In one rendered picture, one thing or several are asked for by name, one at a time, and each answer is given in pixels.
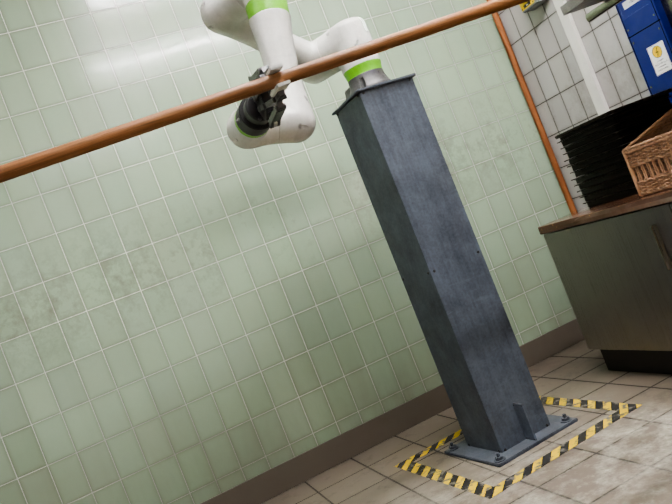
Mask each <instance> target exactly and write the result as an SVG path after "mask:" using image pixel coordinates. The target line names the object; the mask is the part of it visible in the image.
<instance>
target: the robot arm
mask: <svg viewBox="0 0 672 504"><path fill-rule="evenodd" d="M200 14H201V18H202V21H203V23H204V24H205V26H206V27H207V28H208V29H209V30H211V31H212V32H214V33H217V34H219V35H222V36H225V37H228V38H231V39H233V40H236V41H238V42H240V43H243V44H245V45H247V46H249V47H251V48H253V49H255V50H257V51H259V52H260V55H261V59H262V62H263V65H264V66H263V67H260V68H258V69H257V70H256V71H255V72H254V74H253V75H251V76H248V80H249V81H253V80H256V79H259V78H262V77H265V76H268V75H271V74H274V73H277V72H280V71H283V70H286V69H289V68H291V67H294V66H297V65H300V64H303V63H306V62H309V61H312V60H315V59H318V58H321V57H324V56H327V55H330V54H333V53H336V52H339V51H342V50H345V49H348V48H351V47H354V46H357V45H360V44H363V43H366V42H369V41H372V40H373V39H372V36H371V34H370V31H369V29H368V27H367V24H366V22H365V20H364V19H362V18H360V17H351V18H347V19H344V20H342V21H340V22H338V23H337V24H335V25H334V26H333V27H332V28H330V29H329V30H328V31H326V32H325V33H324V34H322V35H321V36H319V37H318V38H316V39H315V40H313V41H307V40H305V39H303V38H300V37H298V36H296V35H294V34H293V32H292V22H291V14H289V8H288V2H287V0H203V1H202V3H201V7H200ZM340 71H342V73H343V76H344V78H345V79H346V80H347V82H348V84H349V88H348V89H347V90H346V91H345V96H346V100H347V99H348V98H349V97H350V96H351V95H352V94H353V93H354V92H355V91H356V90H357V89H361V88H364V87H368V86H371V85H375V84H378V83H381V82H385V81H388V80H391V79H390V78H388V76H387V75H386V74H385V72H384V71H383V68H382V65H381V59H380V57H379V54H378V53H377V54H374V55H371V56H368V57H365V58H362V59H359V60H357V61H354V62H351V63H348V64H345V65H342V66H339V67H336V68H333V69H330V70H327V71H325V72H322V73H319V74H316V75H313V76H310V77H307V78H304V79H301V80H298V81H295V82H293V83H291V82H290V80H287V81H284V82H281V83H278V84H277V85H276V86H275V88H274V89H272V90H269V91H266V92H264V93H261V94H258V95H255V96H252V97H249V98H246V99H243V100H242V101H241V103H240V104H239V106H238V108H237V109H236V110H235V111H234V112H232V114H231V115H230V116H229V118H228V121H227V125H226V130H227V134H228V137H229V139H230V140H231V141H232V143H233V144H235V145H236V146H237V147H239V148H242V149H254V148H258V147H263V146H268V145H273V144H283V143H300V142H303V141H305V140H307V139H308V138H310V137H311V135H312V134H313V132H314V130H315V126H316V119H315V115H314V113H313V110H312V108H311V105H310V103H309V100H308V97H307V94H306V91H305V87H304V84H303V81H304V82H306V83H309V84H318V83H321V82H323V81H325V80H326V79H328V78H330V77H331V76H333V75H335V74H336V73H338V72H340ZM346 100H345V101H346Z"/></svg>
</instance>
